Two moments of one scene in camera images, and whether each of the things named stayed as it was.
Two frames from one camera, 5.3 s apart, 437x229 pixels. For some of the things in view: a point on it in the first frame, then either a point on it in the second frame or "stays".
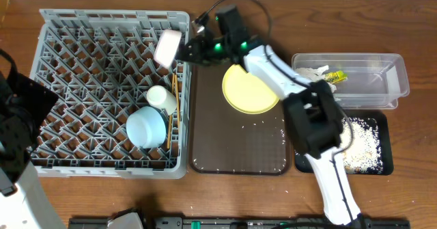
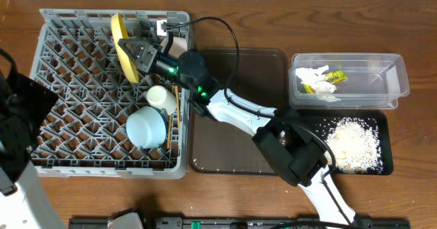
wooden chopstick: x=170 y=118 stays
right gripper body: x=186 y=53 -> x=149 y=57
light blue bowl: x=147 y=128 stays
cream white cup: x=158 y=96 stays
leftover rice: x=360 y=145 stays
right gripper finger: x=186 y=52 -> x=141 y=50
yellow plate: x=246 y=92 -> x=119 y=33
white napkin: x=315 y=74 stays
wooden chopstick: x=178 y=100 stays
